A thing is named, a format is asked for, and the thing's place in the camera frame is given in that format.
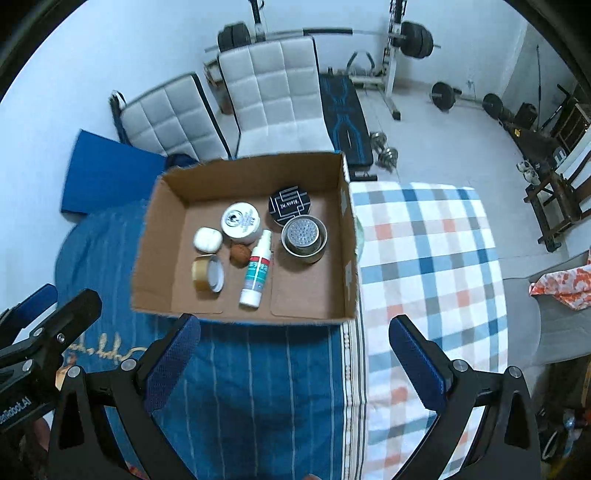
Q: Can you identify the gold round tin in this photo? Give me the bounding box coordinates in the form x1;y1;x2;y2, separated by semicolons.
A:
191;254;225;294

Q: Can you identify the white egg-shaped case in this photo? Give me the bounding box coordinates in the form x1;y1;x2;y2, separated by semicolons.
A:
193;227;223;254

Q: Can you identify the white spray bottle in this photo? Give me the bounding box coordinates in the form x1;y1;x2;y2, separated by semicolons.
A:
239;229;273;309

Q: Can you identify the white purifying cream jar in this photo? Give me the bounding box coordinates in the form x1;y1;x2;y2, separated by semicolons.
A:
221;202;262;245

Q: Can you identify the black-lid round jar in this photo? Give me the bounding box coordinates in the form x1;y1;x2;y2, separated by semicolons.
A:
267;186;311;226

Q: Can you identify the silver perforated metal tin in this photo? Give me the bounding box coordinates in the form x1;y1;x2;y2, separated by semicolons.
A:
280;215;329;264

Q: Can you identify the grey sofa seat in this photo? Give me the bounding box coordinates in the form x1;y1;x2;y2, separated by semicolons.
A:
503;271;590;369

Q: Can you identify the blue mat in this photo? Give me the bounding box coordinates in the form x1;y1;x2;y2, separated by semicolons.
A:
61;130;166;215

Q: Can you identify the orange patterned cloth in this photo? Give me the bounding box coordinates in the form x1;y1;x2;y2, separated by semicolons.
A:
528;252;591;311

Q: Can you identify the blue striped bedspread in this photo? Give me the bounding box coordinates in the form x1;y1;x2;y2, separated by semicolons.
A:
55;201;346;479

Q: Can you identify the checkered plaid blanket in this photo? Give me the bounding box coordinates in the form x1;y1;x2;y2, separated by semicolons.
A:
351;181;508;479

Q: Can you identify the brown round nut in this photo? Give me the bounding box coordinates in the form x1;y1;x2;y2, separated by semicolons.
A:
230;243;252;268

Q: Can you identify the dark wooden chair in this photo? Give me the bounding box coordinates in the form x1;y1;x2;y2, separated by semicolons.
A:
522;138;591;254

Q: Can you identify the brown cardboard box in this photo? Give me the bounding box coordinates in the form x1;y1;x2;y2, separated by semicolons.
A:
129;150;361;326

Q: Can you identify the grey quilted chair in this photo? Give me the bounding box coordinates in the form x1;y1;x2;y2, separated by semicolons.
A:
218;36;335;158
110;73;232;163

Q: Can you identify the chrome dumbbell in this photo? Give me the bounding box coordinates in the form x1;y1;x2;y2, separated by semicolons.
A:
370;131;399;172

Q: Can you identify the floor barbell with plates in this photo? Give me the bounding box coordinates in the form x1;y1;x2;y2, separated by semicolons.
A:
430;81;504;119

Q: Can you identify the blue weight bench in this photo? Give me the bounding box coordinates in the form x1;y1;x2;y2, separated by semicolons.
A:
320;74;374;169

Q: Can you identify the white barbell rack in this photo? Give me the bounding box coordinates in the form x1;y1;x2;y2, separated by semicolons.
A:
204;0;442;122

